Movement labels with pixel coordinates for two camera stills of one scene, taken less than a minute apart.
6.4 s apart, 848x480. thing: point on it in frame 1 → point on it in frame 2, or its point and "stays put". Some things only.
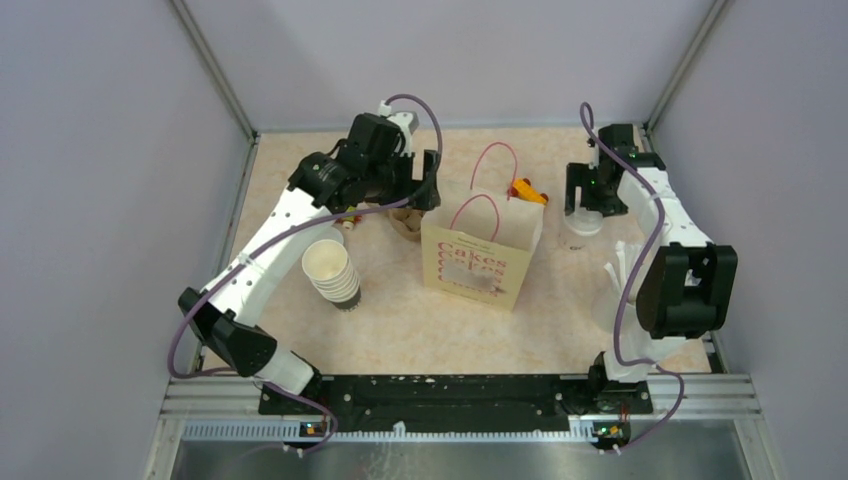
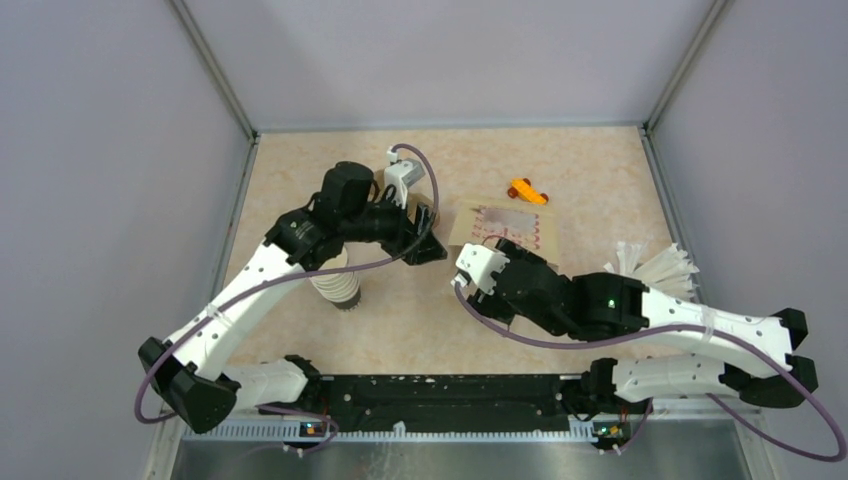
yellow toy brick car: [523, 189] stays put
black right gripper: [578, 175] → [490, 302]
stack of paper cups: [326, 262] stays put
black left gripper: [419, 193] → [405, 228]
